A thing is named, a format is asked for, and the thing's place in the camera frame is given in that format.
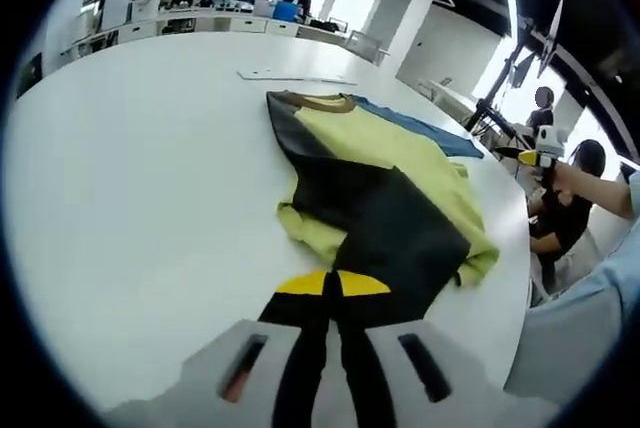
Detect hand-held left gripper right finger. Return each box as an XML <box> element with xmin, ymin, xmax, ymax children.
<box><xmin>327</xmin><ymin>270</ymin><xmax>551</xmax><ymax>428</ymax></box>

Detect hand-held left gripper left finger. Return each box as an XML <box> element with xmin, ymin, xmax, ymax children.
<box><xmin>107</xmin><ymin>270</ymin><xmax>334</xmax><ymax>428</ymax></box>

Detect yellow-green garment with dark sleeves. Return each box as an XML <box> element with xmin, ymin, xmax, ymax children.
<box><xmin>265</xmin><ymin>90</ymin><xmax>501</xmax><ymax>322</ymax></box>

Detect white template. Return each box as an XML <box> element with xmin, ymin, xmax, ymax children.
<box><xmin>235</xmin><ymin>67</ymin><xmax>359</xmax><ymax>87</ymax></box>

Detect person's right hand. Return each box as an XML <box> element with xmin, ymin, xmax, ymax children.
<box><xmin>542</xmin><ymin>163</ymin><xmax>577</xmax><ymax>206</ymax></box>

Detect black tripod stand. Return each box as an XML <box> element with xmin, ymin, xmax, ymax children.
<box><xmin>464</xmin><ymin>60</ymin><xmax>522</xmax><ymax>138</ymax></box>

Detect white side desk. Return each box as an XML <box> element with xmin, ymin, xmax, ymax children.
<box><xmin>419</xmin><ymin>77</ymin><xmax>482</xmax><ymax>115</ymax></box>

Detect mounted flat monitor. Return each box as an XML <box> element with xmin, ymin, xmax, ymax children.
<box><xmin>537</xmin><ymin>0</ymin><xmax>567</xmax><ymax>77</ymax></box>

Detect operator in light blue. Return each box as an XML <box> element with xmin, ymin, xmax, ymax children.
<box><xmin>502</xmin><ymin>157</ymin><xmax>640</xmax><ymax>404</ymax></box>

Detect row of white cabinets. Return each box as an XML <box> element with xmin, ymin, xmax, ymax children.
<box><xmin>59</xmin><ymin>13</ymin><xmax>351</xmax><ymax>57</ymax></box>

